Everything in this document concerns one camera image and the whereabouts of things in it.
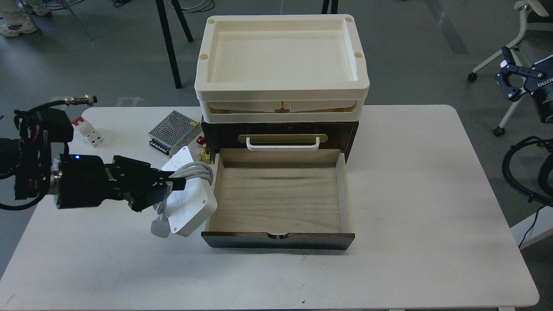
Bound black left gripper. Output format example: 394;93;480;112
55;154;187;213

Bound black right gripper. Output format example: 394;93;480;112
494;46;553;124

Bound white power strip with cable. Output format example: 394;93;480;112
151;147;217;238

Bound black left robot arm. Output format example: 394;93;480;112
1;95;186;212

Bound metal mesh power supply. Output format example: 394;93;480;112
148;111;202;157

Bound white red circuit breaker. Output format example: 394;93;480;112
71;116;105;148

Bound open wooden drawer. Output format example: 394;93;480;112
201;149;355;250

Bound cream plastic tray stack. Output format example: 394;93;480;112
195;14;370;124

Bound black table legs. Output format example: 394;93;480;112
154;0;194;89

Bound person's white shoe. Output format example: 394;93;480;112
0;16;38;38

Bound brass valve red handle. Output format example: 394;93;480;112
196;136;212;165

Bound white drawer handle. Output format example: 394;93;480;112
246;136;321;152

